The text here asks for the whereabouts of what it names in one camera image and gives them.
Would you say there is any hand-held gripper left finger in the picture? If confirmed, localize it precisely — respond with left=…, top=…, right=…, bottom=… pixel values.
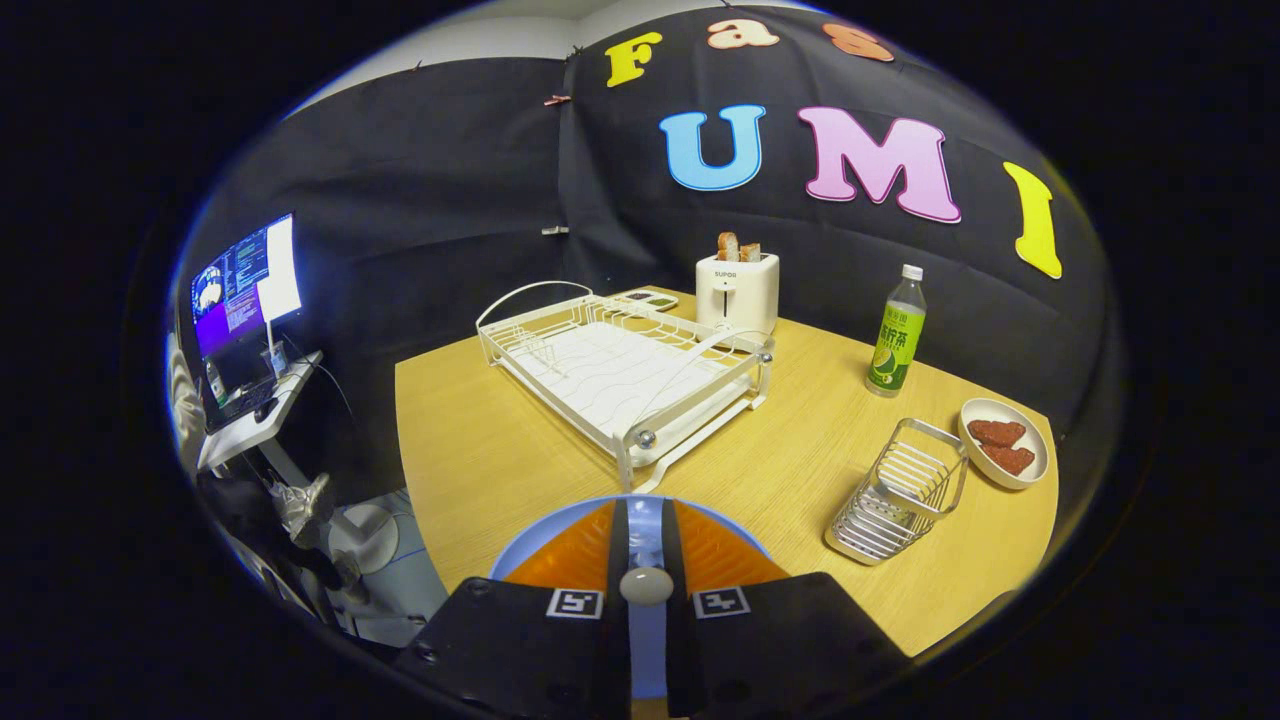
left=390, top=498, right=634, bottom=720

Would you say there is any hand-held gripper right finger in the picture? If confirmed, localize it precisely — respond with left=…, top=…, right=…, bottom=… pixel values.
left=660, top=498, right=911, bottom=720

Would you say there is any light blue plate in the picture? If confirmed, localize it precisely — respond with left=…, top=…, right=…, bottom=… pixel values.
left=488, top=494, right=773, bottom=701

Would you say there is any spoon with pale handle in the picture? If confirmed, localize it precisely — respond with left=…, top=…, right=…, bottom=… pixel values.
left=619, top=498, right=675, bottom=608

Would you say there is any white wire dish rack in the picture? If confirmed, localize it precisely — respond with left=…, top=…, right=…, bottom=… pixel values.
left=475, top=280, right=776, bottom=496

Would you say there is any silver wire basket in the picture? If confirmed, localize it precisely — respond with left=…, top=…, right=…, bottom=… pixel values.
left=824, top=417, right=971, bottom=567

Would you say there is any white plate with meat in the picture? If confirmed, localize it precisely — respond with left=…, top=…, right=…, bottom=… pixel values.
left=957, top=397, right=1050, bottom=491

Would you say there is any white round stand base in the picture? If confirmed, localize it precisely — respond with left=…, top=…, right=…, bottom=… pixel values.
left=328, top=503, right=403, bottom=576

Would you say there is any white toaster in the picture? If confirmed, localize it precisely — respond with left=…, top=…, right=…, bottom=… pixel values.
left=695, top=252, right=781, bottom=336

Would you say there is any green label drink bottle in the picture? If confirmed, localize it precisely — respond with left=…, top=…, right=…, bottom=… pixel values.
left=865, top=264, right=928, bottom=399

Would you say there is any white side desk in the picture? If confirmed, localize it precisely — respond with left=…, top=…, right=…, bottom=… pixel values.
left=197, top=350, right=326, bottom=473

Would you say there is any black keyboard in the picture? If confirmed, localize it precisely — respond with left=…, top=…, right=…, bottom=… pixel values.
left=205, top=372, right=283, bottom=433

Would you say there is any black backdrop cloth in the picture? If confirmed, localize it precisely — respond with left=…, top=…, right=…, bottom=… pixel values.
left=175, top=0, right=1121, bottom=481

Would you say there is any computer monitor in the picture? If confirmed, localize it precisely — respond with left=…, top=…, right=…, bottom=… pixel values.
left=189, top=212, right=303, bottom=361

